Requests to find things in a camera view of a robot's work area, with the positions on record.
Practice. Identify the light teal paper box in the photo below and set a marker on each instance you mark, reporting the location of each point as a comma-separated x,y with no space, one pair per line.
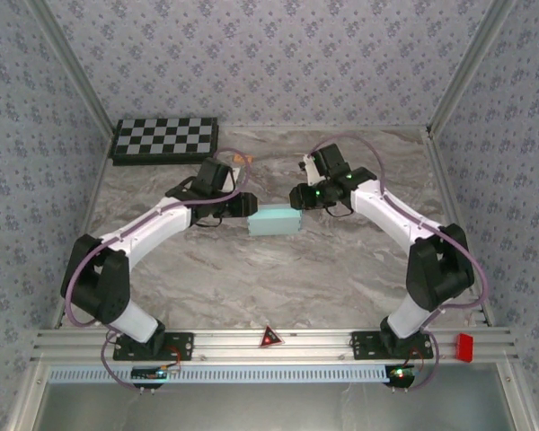
274,222

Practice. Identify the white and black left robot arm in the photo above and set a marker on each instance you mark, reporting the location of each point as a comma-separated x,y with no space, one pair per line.
152,233

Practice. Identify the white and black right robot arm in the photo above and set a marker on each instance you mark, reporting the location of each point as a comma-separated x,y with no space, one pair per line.
386,215

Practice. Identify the small orange tag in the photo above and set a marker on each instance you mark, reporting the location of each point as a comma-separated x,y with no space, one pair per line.
241,158

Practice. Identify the black and grey chessboard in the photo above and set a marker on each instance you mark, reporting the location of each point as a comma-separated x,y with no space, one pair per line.
166,139

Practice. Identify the red and black triangle sign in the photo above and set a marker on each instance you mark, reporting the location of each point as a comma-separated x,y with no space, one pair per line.
269,339

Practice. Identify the aluminium side rail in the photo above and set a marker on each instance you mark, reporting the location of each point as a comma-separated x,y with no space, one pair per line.
444,179

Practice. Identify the aluminium frame post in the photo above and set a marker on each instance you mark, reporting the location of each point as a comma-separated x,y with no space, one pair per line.
470,67
75,67

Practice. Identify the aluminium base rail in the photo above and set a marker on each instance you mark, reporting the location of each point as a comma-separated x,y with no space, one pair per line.
233,345

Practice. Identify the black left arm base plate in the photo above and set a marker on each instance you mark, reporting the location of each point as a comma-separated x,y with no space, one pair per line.
179,345

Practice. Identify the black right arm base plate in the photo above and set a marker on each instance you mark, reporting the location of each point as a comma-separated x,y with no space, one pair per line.
364,345

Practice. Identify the red box on rail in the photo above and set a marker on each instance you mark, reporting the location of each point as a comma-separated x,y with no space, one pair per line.
465,348

